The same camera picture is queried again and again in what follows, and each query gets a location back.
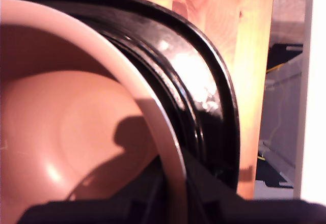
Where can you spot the dark cooking pot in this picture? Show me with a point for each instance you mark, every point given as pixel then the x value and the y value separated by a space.
pixel 76 117

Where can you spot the black Philips rice cooker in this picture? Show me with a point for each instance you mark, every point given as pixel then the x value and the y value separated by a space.
pixel 196 66

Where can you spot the black floor bracket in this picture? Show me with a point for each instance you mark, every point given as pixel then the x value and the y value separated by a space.
pixel 272 178

